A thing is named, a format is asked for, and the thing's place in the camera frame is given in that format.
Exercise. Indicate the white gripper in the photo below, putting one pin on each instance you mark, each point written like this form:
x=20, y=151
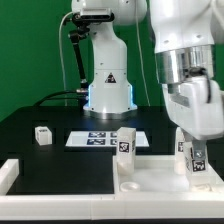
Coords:
x=187, y=107

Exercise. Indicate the white square tabletop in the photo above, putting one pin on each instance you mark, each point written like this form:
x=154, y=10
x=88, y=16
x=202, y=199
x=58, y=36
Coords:
x=157, y=174

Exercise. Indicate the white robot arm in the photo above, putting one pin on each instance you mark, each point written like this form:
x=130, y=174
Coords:
x=184, y=40

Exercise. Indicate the white U-shaped obstacle fence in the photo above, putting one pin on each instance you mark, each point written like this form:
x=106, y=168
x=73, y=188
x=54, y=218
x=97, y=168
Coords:
x=119, y=205

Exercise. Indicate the white marker base plate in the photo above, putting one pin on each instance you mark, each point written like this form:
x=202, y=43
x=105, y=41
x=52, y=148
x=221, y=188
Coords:
x=92, y=139

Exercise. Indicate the camera on black mount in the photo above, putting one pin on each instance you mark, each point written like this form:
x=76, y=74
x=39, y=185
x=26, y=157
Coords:
x=82, y=20

